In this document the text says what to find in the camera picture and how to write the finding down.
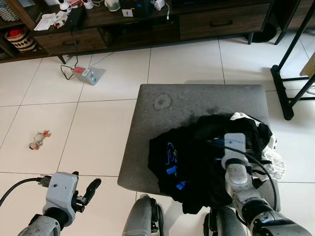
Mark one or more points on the black garment with blue print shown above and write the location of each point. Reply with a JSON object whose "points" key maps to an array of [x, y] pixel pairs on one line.
{"points": [[197, 172]]}

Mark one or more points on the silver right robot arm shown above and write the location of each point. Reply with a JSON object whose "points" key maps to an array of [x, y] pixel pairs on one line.
{"points": [[266, 216]]}

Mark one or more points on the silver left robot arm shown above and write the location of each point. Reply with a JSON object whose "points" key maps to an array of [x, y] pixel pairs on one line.
{"points": [[44, 226]]}

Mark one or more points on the small toy duck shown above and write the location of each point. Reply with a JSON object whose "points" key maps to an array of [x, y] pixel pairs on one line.
{"points": [[37, 142]]}

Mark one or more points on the silver robot left leg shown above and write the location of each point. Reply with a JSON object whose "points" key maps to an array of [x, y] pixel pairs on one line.
{"points": [[140, 219]]}

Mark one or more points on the silver robot leg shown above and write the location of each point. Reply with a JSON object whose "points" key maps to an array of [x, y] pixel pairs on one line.
{"points": [[221, 223], [140, 219]]}

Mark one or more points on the white and black garment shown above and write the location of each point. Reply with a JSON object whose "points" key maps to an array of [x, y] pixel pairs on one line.
{"points": [[276, 164]]}

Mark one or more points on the grey power strip box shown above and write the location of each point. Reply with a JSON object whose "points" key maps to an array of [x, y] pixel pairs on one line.
{"points": [[91, 76]]}

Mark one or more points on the silver robot right leg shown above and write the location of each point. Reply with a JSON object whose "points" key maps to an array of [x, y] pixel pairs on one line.
{"points": [[221, 223]]}

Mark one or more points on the woven patterned basket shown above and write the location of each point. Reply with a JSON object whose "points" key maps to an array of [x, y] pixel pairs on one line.
{"points": [[20, 43]]}

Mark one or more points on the grey upholstered ottoman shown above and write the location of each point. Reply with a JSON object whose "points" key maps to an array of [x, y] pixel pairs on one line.
{"points": [[206, 98]]}

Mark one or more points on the black router box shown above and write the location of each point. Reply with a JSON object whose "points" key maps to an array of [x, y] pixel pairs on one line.
{"points": [[76, 19]]}

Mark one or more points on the white papers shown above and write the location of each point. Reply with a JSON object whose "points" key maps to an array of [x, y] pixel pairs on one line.
{"points": [[47, 20]]}

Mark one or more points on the white bottle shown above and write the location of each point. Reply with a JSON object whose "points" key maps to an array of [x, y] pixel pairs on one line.
{"points": [[112, 5]]}

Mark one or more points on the black round stand base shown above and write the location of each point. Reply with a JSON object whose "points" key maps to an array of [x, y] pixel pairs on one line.
{"points": [[266, 33]]}

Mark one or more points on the black desk organizer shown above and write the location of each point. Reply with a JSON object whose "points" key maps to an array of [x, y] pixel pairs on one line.
{"points": [[138, 7]]}

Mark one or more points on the white charger plug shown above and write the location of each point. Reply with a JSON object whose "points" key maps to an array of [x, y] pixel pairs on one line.
{"points": [[158, 4]]}

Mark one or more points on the dark wood tv cabinet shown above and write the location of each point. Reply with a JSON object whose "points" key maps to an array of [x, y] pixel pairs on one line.
{"points": [[216, 22]]}

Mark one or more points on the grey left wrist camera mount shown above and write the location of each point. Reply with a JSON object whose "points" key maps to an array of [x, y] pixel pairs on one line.
{"points": [[61, 191]]}

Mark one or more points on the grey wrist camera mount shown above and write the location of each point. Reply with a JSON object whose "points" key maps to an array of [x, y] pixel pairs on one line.
{"points": [[235, 147], [61, 191]]}

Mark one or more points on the black clothes rack silver rail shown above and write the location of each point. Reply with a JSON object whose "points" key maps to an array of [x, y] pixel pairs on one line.
{"points": [[283, 93]]}

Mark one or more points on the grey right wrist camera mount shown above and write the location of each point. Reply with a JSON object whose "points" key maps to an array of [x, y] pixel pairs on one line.
{"points": [[235, 147]]}

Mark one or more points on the white security camera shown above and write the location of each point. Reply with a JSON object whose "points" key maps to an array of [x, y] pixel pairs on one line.
{"points": [[62, 5], [87, 4]]}

